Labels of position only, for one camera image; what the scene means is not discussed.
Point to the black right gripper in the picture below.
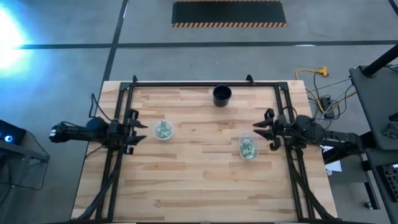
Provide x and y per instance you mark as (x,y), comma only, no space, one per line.
(284,130)

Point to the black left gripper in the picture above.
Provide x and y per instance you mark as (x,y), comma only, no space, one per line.
(118,133)

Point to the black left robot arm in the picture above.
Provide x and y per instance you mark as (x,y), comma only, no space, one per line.
(77,133)

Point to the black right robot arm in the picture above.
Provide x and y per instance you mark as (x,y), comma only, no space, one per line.
(339,140)

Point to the round clear plastic container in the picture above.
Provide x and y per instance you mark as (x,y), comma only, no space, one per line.
(155,134)

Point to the rectangular clear plastic container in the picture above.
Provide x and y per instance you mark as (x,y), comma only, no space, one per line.
(248,133)

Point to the black plastic cup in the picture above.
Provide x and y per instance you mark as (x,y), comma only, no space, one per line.
(222,96)

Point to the black power strip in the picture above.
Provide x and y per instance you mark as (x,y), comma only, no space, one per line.
(327,105)

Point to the white paper sheet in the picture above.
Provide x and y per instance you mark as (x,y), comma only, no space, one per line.
(335,166)

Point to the grey translucent side cart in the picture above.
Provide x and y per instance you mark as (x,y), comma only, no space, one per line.
(34,155)

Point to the black hazard-striped mat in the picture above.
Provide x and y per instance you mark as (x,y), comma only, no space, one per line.
(228,12)

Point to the small black keypad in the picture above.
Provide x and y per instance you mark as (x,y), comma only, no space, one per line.
(390,131)

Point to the black device with blue light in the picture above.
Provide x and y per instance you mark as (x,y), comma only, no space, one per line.
(12,132)

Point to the dark grey desk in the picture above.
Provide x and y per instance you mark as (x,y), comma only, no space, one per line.
(377,186)

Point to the small metal caster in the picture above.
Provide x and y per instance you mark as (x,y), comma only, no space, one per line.
(368,205)

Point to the black pole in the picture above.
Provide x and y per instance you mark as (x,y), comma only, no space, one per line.
(381,62)

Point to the black keyboard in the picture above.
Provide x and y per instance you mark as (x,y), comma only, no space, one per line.
(392,182)

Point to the black metal table frame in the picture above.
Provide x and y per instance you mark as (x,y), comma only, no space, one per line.
(202,84)

